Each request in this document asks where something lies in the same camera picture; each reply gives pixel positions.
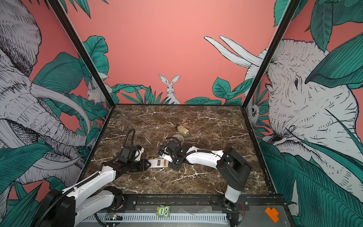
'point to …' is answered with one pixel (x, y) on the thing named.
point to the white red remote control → (158, 162)
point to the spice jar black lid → (182, 130)
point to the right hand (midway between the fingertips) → (171, 161)
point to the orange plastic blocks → (273, 214)
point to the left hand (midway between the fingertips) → (149, 163)
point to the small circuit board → (113, 216)
